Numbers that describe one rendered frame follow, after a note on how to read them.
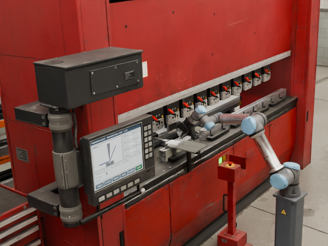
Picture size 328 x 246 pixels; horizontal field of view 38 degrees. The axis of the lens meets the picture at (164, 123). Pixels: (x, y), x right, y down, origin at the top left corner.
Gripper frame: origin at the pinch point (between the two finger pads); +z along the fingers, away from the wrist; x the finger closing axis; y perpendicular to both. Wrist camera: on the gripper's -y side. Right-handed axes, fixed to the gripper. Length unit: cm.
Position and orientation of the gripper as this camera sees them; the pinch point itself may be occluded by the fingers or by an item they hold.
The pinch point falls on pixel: (180, 138)
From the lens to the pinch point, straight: 376.5
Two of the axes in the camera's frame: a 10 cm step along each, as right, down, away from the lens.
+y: -6.3, -7.4, 2.5
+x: -6.2, 2.7, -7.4
